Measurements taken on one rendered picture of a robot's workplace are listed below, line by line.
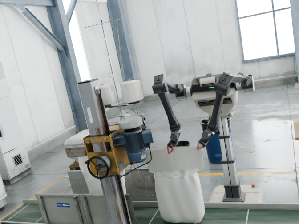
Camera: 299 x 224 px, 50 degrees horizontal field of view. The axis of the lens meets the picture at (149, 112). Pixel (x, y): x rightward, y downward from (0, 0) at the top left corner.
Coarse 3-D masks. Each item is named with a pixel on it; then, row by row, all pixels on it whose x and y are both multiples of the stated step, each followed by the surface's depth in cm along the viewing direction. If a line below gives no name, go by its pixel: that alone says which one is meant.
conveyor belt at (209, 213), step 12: (24, 204) 383; (36, 204) 376; (12, 216) 357; (24, 216) 351; (36, 216) 346; (144, 216) 302; (156, 216) 298; (204, 216) 283; (216, 216) 279; (228, 216) 276; (240, 216) 272; (252, 216) 269; (264, 216) 265; (276, 216) 262; (288, 216) 259
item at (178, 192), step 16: (160, 160) 276; (176, 160) 270; (192, 160) 269; (160, 176) 277; (176, 176) 271; (192, 176) 267; (160, 192) 279; (176, 192) 272; (192, 192) 268; (160, 208) 283; (176, 208) 276; (192, 208) 271
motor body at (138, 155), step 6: (126, 132) 239; (132, 132) 236; (138, 132) 238; (126, 138) 238; (132, 138) 237; (138, 138) 238; (126, 144) 241; (132, 144) 239; (138, 144) 240; (126, 150) 244; (132, 150) 240; (138, 150) 240; (144, 150) 243; (132, 156) 240; (138, 156) 240; (144, 156) 242; (132, 162) 243; (138, 162) 241
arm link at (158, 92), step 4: (164, 84) 243; (152, 88) 247; (164, 88) 245; (156, 92) 248; (160, 92) 247; (164, 92) 246; (160, 96) 249; (164, 96) 248; (164, 100) 250; (168, 100) 254; (164, 104) 252; (168, 104) 252; (164, 108) 255; (168, 108) 254; (168, 112) 256; (172, 112) 258; (168, 116) 258; (172, 116) 258; (168, 120) 261; (172, 120) 260; (176, 120) 262; (172, 124) 263; (176, 124) 261; (172, 128) 265
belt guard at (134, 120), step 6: (120, 114) 267; (132, 114) 258; (120, 120) 244; (126, 120) 239; (132, 120) 235; (138, 120) 236; (120, 126) 238; (126, 126) 234; (132, 126) 234; (138, 126) 236
